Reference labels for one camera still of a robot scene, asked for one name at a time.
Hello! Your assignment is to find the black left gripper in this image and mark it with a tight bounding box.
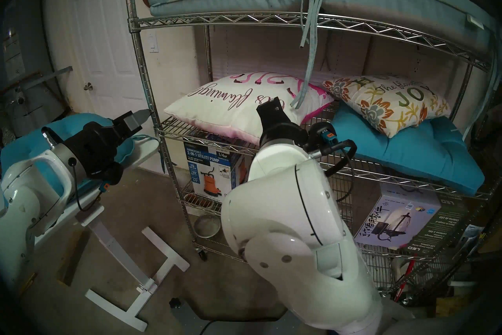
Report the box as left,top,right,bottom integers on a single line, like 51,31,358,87
63,109,152,187

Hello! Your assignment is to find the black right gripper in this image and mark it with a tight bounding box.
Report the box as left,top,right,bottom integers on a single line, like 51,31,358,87
255,96,309,151

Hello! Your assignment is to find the white pink script pillow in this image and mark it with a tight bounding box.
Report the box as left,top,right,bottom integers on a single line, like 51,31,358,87
164,72,334,146

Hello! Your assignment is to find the floral print throw pillow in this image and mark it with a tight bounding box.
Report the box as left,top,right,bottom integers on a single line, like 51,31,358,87
322,75,451,138

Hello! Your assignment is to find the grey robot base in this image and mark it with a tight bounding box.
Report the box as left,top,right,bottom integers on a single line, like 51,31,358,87
173,287,298,335

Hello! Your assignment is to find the teal seat cushion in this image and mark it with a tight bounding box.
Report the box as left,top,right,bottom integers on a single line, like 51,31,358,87
324,103,486,196
0,113,136,209

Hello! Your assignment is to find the utility pump cardboard box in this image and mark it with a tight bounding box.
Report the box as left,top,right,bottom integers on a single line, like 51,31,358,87
183,142,247,203

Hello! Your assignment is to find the grey metal tank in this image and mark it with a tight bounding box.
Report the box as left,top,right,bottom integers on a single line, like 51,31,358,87
4,83,66,138

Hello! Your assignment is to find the white panel door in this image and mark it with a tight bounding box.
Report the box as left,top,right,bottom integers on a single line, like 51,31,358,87
65,0,157,121

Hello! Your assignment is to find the small metal bowl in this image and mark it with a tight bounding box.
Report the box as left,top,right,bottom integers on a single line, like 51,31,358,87
194,214,222,238

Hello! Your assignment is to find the wooden board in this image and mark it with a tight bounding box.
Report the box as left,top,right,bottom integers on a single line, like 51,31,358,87
57,230,89,287

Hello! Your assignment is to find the lamp picture cardboard box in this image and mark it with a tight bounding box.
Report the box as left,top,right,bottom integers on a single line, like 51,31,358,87
354,183,467,251

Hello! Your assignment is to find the white rolling side table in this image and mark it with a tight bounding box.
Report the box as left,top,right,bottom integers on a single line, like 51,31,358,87
24,136,190,333

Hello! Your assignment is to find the white crumpled bag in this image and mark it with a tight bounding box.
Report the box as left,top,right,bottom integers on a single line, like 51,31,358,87
362,254,395,288

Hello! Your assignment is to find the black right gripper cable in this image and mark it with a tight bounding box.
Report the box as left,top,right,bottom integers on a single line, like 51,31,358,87
306,122,358,203

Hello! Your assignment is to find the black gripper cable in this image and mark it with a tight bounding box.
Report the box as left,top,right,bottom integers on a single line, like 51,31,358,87
306,122,358,203
67,158,108,213

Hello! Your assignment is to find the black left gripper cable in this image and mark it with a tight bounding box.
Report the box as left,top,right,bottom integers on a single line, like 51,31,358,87
67,158,108,213

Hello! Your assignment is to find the chrome wire shelf rack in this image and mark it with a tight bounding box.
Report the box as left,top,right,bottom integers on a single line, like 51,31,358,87
122,0,502,297

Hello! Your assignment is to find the grey metal frame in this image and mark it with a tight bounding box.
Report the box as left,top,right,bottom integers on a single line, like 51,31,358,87
0,0,73,97

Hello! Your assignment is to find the red handled tool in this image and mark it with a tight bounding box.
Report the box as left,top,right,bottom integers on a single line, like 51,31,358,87
393,258,417,302

